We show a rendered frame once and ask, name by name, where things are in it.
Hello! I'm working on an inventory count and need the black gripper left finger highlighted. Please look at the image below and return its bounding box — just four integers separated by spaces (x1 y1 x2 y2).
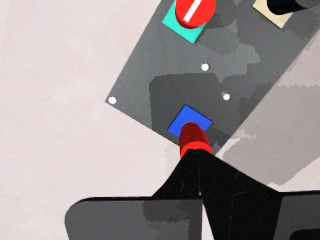
64 149 203 240

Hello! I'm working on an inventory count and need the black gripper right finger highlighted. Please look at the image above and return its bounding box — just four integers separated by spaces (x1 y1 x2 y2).
195 148 320 240

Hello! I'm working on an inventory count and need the dark grey board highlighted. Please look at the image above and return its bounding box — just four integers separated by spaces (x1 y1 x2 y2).
104 0 320 158

